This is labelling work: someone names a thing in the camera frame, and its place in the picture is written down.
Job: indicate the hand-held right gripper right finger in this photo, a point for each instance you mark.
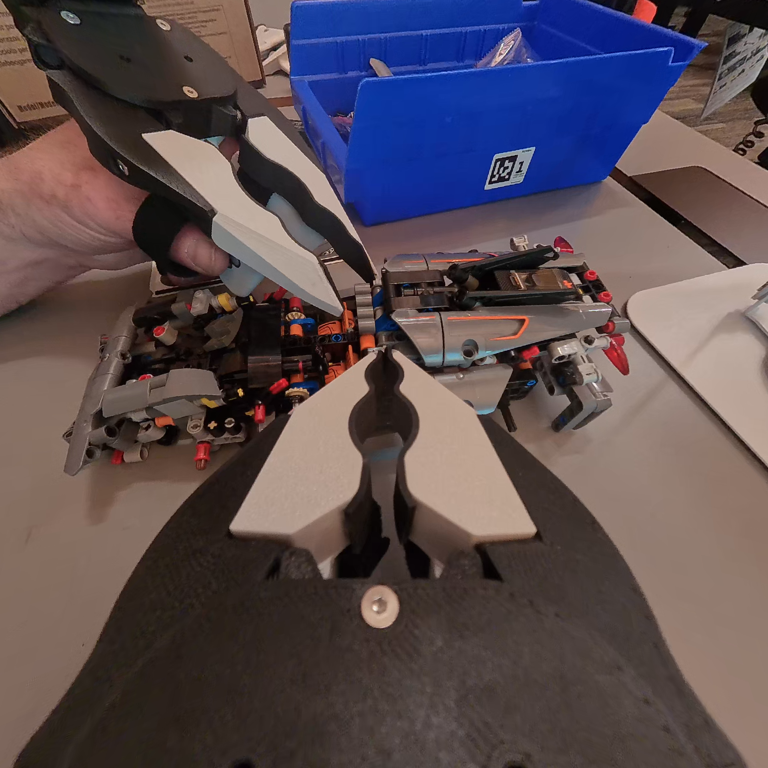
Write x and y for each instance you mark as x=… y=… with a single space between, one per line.
x=462 y=480

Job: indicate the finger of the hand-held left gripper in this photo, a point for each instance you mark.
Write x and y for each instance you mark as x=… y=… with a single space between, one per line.
x=273 y=135
x=198 y=174

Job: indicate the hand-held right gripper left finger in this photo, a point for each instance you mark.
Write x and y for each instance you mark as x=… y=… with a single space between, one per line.
x=300 y=480

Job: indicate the grey lego car model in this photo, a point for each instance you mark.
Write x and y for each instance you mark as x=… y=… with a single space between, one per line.
x=480 y=336

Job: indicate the person's left hand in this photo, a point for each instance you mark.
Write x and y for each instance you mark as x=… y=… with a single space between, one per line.
x=60 y=210

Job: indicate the white plastic part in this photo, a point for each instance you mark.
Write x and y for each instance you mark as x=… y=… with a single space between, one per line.
x=273 y=54

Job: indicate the cardboard box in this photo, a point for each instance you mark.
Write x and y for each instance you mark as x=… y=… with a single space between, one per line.
x=228 y=36

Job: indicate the blue plastic bin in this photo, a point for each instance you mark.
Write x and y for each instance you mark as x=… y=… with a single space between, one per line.
x=450 y=120

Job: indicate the clear plastic bag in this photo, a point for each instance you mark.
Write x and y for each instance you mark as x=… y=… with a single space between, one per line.
x=510 y=51

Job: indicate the white mat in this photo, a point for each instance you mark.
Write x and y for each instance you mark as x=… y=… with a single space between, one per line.
x=690 y=342

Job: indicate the orange object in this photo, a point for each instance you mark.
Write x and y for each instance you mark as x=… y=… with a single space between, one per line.
x=645 y=8

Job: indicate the printed leaflet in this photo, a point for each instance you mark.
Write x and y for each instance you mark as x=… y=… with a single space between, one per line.
x=729 y=66

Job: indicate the white metal bracket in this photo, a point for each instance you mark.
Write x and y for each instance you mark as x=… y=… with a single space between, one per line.
x=759 y=312

